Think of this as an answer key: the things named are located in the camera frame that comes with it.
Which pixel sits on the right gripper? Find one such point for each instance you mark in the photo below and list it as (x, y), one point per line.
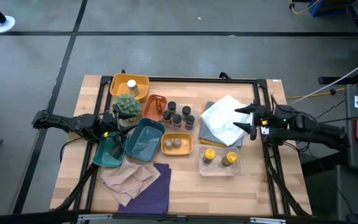
(264, 116)

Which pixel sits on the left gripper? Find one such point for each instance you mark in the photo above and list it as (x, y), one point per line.
(109, 124)

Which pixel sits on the clear spice packet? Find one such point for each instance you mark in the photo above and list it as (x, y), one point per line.
(158, 105)

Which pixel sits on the white cap spice jar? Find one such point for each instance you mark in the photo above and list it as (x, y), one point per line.
(132, 87)

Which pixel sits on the brown spice jar yellow lid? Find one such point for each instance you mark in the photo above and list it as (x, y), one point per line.
(209, 154)
(230, 157)

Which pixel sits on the orange spice jar black lid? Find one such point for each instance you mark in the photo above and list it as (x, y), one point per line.
(167, 115)

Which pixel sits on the small brown spice jar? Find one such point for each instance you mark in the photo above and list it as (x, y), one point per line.
(168, 143)
(177, 142)

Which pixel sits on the green herb jar black lid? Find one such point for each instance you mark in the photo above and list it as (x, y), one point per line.
(171, 105)
(186, 110)

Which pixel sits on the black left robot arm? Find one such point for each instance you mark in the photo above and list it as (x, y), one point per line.
(73, 123)

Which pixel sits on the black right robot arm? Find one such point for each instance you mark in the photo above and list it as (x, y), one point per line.
(306, 133)

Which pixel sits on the green succulent potted plant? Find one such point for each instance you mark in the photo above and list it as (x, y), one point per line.
(127, 105)

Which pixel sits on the white towel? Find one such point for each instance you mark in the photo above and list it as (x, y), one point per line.
(225, 121)

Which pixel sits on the dark blue plastic bin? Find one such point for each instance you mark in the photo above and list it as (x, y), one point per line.
(145, 141)

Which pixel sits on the orange plastic bin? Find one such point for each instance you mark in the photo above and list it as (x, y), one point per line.
(148, 109)

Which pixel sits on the green teal plastic bin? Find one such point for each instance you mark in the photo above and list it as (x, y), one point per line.
(102, 152)

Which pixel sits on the large yellow plastic bin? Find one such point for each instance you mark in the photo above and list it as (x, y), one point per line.
(120, 87)

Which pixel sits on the yellow cloth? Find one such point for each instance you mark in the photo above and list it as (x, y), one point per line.
(216, 144)

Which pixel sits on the clear plastic bin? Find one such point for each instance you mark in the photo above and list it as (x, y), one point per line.
(219, 171)
(170, 127)

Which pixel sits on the tan cloth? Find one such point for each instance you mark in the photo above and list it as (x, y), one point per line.
(126, 183)

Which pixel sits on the small yellow plastic bin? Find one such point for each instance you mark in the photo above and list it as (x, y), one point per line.
(185, 151)

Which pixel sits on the purple cloth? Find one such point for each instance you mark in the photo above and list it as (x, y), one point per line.
(154, 196)

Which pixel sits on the black desk legs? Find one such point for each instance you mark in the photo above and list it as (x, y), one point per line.
(325, 80)

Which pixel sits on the silver aluminium bar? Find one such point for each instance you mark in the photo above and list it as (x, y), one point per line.
(266, 220)
(95, 216)

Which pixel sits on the dark cabinet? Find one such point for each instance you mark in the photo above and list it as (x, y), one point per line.
(353, 193)

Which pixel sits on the blue box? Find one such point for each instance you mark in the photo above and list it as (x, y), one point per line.
(325, 6)

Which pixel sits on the white round stand base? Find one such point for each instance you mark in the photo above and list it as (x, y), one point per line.
(6, 28)

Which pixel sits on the white arm base bracket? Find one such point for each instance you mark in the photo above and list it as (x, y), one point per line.
(264, 130)

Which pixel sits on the black aluminium rig frame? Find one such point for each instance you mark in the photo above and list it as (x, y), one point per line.
(191, 79)

